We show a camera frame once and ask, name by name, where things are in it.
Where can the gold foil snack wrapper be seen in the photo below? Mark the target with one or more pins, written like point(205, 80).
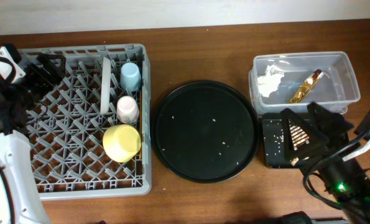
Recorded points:
point(306, 87)

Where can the black rectangular tray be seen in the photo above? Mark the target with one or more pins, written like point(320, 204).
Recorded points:
point(274, 143)

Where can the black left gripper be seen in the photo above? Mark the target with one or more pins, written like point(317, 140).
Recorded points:
point(33, 76)

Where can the grey plastic dishwasher rack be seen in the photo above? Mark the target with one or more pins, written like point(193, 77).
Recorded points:
point(66, 129)

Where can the food scraps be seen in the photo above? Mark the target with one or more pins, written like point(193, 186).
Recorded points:
point(296, 140)

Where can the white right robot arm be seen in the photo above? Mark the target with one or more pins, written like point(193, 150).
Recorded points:
point(343, 185)

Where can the clear plastic waste bin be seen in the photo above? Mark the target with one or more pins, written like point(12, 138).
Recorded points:
point(337, 88)

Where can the yellow bowl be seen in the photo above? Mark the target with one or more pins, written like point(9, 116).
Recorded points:
point(121, 142)

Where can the round black serving tray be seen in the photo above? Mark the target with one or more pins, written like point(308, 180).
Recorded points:
point(205, 132)

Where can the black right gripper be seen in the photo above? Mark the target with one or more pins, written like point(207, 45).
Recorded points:
point(323, 140)

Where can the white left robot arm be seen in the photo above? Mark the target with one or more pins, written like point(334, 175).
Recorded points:
point(19, 198)

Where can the white paper napkin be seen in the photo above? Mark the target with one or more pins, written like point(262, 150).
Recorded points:
point(269, 82)

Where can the light grey plate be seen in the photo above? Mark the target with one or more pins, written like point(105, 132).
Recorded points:
point(105, 86)

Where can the blue plastic cup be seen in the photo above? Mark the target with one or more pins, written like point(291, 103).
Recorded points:
point(130, 77)

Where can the pink plastic cup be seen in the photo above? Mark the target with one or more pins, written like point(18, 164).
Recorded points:
point(127, 110)

